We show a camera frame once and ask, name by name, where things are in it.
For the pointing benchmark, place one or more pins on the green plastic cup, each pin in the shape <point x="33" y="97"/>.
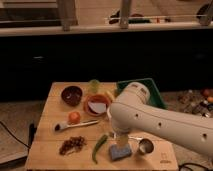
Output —
<point x="93" y="87"/>

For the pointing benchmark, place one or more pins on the orange bowl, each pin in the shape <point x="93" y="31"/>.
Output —
<point x="95" y="98"/>

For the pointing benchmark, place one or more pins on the orange tomato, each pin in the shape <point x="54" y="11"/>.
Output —
<point x="74" y="118"/>

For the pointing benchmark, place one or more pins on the dark red grape bunch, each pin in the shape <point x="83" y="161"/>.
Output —
<point x="73" y="144"/>

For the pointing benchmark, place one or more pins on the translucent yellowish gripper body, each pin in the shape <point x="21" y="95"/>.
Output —
<point x="121" y="139"/>

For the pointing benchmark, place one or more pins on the dark purple bowl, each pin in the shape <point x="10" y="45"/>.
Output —
<point x="72" y="95"/>

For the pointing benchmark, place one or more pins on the metal measuring cup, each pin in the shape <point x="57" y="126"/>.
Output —
<point x="145" y="146"/>

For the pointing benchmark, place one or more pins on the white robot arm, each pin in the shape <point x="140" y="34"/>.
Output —
<point x="131" y="111"/>

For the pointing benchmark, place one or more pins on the blue sponge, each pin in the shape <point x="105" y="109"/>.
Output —
<point x="117" y="153"/>

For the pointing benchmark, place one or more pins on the green chili pepper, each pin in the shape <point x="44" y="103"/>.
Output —
<point x="97" y="146"/>

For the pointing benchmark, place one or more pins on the green plastic tray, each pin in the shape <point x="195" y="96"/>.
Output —
<point x="155" y="96"/>

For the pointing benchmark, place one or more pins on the silver fork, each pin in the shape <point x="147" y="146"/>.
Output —
<point x="113" y="135"/>

